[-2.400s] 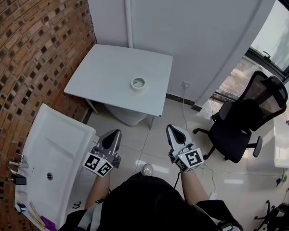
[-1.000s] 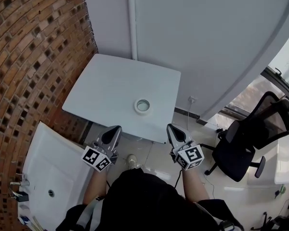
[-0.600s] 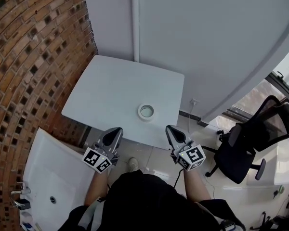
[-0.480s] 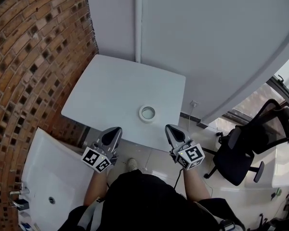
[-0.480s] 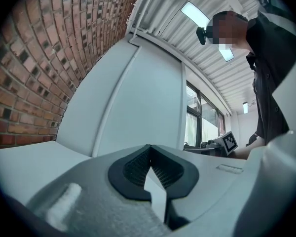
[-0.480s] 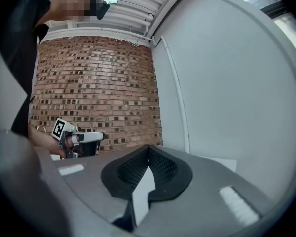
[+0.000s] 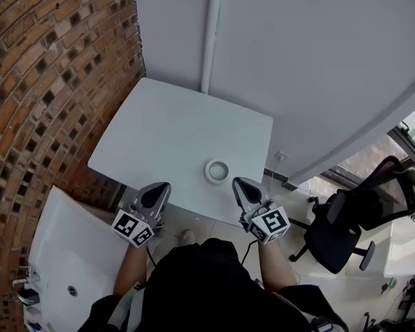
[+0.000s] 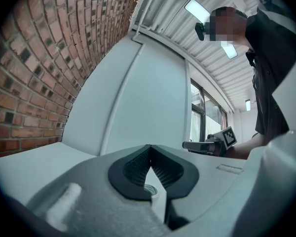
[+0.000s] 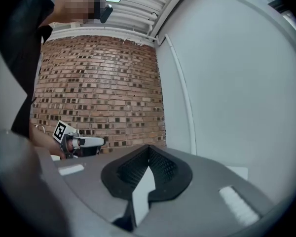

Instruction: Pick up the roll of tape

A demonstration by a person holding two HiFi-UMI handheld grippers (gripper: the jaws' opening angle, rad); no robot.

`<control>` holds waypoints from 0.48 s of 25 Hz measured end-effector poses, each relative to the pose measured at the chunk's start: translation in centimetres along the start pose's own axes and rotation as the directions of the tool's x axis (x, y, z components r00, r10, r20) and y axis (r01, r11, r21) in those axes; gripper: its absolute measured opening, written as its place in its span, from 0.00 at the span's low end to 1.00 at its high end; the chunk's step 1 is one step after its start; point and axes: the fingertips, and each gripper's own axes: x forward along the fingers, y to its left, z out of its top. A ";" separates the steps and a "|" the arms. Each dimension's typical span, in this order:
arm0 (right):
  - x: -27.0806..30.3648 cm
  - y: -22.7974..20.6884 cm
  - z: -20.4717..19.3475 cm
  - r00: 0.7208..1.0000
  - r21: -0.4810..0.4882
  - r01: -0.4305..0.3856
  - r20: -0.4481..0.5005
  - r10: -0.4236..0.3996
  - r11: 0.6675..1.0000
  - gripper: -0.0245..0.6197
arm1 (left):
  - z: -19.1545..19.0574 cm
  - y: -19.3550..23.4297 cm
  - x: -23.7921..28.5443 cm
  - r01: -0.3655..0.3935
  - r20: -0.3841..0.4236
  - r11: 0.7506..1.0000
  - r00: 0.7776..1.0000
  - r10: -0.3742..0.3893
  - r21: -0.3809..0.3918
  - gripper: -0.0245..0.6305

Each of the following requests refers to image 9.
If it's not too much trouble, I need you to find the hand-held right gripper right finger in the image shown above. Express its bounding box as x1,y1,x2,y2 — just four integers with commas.
135,144,277,237

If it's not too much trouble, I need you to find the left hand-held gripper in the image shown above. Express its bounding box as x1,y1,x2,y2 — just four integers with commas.
52,119,106,159

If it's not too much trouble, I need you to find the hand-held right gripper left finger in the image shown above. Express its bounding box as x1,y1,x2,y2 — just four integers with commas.
37,144,150,237

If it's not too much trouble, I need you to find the person's left forearm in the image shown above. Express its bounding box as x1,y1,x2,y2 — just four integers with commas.
29,119,63,158

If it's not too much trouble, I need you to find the person's left hand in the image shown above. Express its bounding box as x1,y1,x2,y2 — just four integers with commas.
65,139,76,156

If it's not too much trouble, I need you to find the white ceiling pipe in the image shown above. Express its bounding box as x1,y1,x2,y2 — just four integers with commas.
49,25,159,42

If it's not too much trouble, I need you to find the person's black shirt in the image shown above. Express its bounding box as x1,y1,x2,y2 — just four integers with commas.
0,0,56,141

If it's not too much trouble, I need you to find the person's head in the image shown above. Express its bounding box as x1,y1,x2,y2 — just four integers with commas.
46,0,102,25

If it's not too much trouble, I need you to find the white wall pipe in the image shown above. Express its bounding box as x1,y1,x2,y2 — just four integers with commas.
163,33,197,156

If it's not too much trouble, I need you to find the black head-worn camera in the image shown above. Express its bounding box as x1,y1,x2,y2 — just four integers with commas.
100,4,113,24

